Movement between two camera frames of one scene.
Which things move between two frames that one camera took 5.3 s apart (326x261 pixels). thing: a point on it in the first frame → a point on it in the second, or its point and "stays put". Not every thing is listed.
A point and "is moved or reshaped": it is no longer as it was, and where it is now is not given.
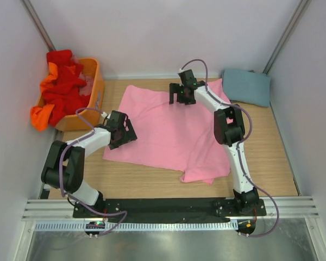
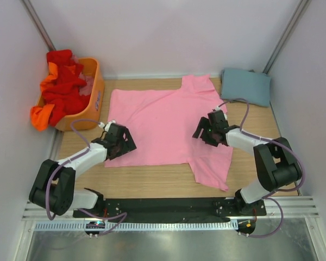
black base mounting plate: (152, 208) stays put
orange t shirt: (39, 115) stays put
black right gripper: (186, 101) → (202, 124)
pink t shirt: (174, 136) is moved or reshaped
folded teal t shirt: (247, 87) stays put
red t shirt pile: (64, 93) stays put
